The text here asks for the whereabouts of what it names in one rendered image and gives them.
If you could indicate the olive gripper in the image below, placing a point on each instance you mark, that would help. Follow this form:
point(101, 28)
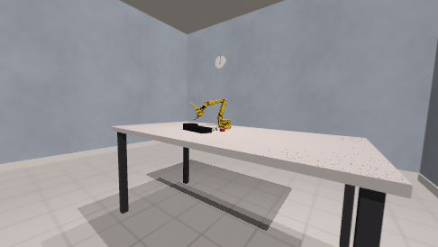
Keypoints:
point(199, 111)

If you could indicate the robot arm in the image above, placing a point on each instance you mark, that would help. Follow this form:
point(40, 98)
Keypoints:
point(225, 123)

